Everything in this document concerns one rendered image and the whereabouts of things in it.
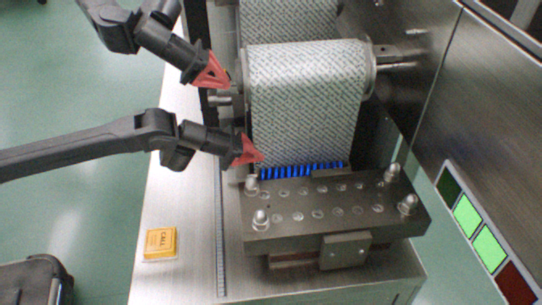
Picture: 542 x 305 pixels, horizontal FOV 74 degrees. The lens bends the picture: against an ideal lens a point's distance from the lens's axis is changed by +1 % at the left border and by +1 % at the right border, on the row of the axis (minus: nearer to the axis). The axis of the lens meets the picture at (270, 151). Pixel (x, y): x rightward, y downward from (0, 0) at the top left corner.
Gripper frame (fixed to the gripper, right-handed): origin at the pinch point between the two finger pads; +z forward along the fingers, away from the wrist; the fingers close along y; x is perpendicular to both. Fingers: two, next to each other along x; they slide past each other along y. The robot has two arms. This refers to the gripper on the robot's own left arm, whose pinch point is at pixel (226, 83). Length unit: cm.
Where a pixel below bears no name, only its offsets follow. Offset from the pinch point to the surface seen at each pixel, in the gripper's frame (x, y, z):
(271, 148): -4.8, 6.1, 16.2
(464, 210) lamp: 20, 35, 32
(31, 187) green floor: -172, -97, -19
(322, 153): 0.8, 5.5, 27.6
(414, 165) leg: 7, -10, 68
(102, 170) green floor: -146, -107, 10
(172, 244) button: -34.0, 17.5, 8.8
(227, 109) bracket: -7.2, -4.0, 5.7
